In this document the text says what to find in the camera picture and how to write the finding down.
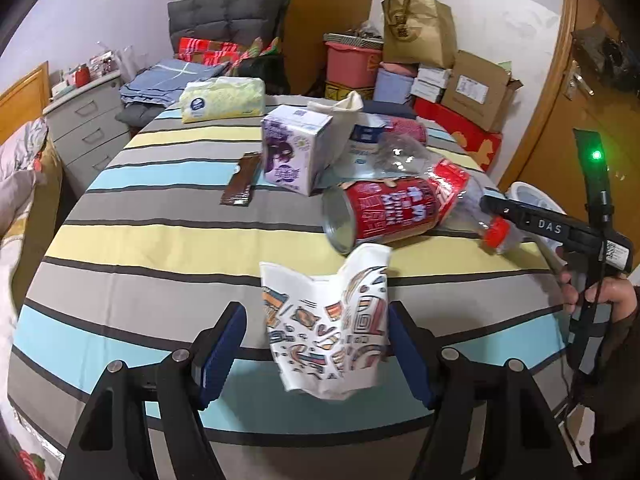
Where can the large red can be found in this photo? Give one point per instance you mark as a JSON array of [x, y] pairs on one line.
[[390, 210]]

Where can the grey quilted cushion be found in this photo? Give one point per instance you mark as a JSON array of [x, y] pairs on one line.
[[225, 15]]

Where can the grey tray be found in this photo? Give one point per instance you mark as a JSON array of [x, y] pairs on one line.
[[350, 38]]

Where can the blue folded blanket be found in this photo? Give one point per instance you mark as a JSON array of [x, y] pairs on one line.
[[165, 80]]

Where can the dark blue case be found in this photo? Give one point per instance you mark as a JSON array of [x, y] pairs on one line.
[[387, 109]]

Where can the red gift box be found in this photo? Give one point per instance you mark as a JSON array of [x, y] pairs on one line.
[[465, 140]]

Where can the purple and white carton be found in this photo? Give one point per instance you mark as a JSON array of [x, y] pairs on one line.
[[295, 150]]

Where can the pink storage box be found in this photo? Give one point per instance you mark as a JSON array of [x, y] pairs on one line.
[[352, 67]]

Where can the small white box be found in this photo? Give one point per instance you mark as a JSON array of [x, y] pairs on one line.
[[427, 94], [434, 75]]

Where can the wooden wardrobe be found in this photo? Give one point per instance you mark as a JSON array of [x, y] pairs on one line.
[[325, 10]]

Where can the grey drawer cabinet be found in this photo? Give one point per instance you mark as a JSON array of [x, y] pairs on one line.
[[85, 125]]

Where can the dark cloth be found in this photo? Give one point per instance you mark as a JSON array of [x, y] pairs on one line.
[[605, 52]]

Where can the black bag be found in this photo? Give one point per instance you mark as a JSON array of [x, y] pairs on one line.
[[265, 72]]

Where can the cardboard box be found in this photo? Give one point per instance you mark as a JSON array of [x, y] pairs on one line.
[[480, 90]]

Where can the wooden door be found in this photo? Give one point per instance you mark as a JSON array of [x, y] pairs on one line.
[[550, 125]]

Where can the floral quilt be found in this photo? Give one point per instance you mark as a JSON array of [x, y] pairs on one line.
[[20, 185]]

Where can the small red can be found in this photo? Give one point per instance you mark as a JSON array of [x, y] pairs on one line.
[[412, 129]]

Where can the patterned paper cup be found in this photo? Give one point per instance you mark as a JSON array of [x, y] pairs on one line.
[[325, 335]]

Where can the striped tablecloth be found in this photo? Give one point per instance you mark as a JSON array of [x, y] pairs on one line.
[[150, 260]]

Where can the yellow patterned box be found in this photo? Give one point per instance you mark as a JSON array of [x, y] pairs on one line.
[[347, 91]]

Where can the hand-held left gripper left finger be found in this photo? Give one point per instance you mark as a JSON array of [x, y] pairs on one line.
[[225, 355]]

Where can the beige paper bag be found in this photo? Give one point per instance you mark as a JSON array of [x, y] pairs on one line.
[[342, 115]]

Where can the white trash bin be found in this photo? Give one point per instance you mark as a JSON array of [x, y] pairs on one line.
[[530, 195]]

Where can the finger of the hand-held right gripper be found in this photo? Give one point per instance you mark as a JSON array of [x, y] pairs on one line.
[[540, 222]]

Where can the clear plastic bottle red label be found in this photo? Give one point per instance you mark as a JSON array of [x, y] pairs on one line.
[[450, 182]]

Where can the light blue cylinder container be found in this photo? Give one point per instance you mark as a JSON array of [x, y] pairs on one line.
[[392, 85]]

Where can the brown wrapper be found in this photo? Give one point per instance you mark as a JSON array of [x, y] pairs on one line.
[[240, 182]]

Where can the person's right hand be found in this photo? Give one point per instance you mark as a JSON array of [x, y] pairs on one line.
[[617, 295]]

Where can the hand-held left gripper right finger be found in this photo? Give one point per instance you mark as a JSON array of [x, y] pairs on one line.
[[407, 355]]

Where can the wooden headboard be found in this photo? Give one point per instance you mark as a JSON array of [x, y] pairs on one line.
[[25, 100]]

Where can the yellow tissue pack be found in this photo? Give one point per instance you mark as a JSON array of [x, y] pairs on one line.
[[220, 100]]

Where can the white cup blue label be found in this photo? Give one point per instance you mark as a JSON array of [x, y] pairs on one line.
[[362, 140]]

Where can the brown paper bag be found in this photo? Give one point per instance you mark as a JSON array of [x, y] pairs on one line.
[[420, 30]]

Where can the red mug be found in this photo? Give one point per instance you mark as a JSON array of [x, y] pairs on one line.
[[82, 76]]

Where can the red plaid cloth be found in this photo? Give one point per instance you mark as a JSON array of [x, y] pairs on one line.
[[210, 50]]

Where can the person's right forearm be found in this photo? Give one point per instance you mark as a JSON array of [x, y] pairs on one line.
[[620, 385]]

